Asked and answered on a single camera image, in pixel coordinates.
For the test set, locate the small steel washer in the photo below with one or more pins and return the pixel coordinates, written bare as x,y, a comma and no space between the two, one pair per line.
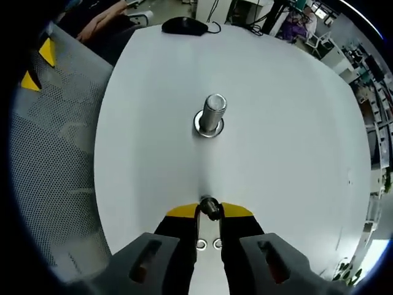
217,244
202,244

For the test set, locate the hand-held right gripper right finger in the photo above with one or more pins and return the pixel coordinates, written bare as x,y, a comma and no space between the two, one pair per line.
255,264

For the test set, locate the white desk with black legs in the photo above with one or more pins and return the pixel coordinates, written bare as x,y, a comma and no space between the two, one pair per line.
233,12

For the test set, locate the black computer mouse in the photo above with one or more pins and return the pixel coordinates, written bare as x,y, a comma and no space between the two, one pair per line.
184,26

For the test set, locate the grey chair armrest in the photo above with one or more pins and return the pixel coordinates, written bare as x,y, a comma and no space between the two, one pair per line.
139,17

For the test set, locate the white office chair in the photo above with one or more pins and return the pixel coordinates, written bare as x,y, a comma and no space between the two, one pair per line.
320,41

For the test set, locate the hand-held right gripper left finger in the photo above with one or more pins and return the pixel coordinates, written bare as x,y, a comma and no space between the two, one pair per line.
159,264

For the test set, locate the grey mesh chair backrest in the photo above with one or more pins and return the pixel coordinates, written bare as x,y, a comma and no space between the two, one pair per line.
55,159

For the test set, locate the large threaded steel stud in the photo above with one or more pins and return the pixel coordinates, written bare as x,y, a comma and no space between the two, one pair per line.
212,120

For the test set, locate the small threaded steel stud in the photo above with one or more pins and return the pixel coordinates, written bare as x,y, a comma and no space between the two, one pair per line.
212,209

